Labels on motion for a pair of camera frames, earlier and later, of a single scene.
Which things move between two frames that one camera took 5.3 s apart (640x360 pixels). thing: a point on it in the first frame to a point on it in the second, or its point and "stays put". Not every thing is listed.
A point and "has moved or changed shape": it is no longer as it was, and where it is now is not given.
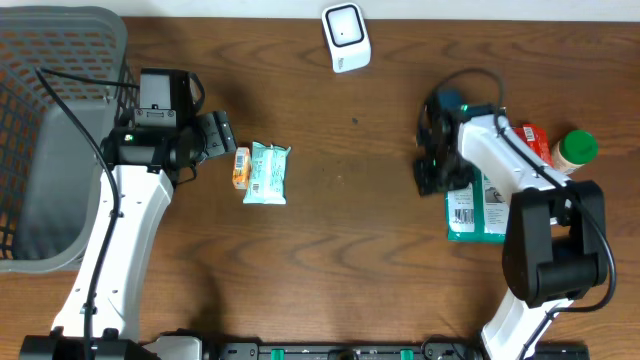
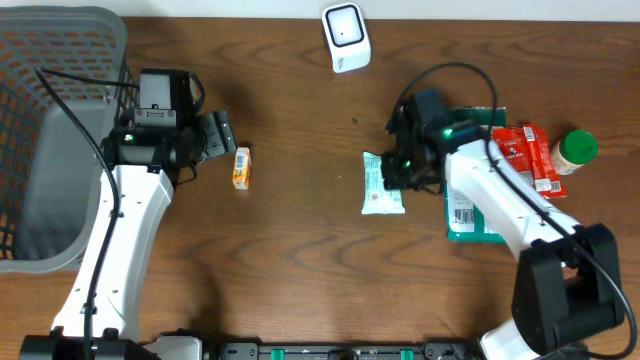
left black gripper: (220, 133) stays put
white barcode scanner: (348, 37) stays put
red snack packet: (539, 140) has moved or changed shape
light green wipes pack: (268, 175) to (377, 199)
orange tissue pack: (242, 165) stays put
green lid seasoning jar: (576, 148) stays put
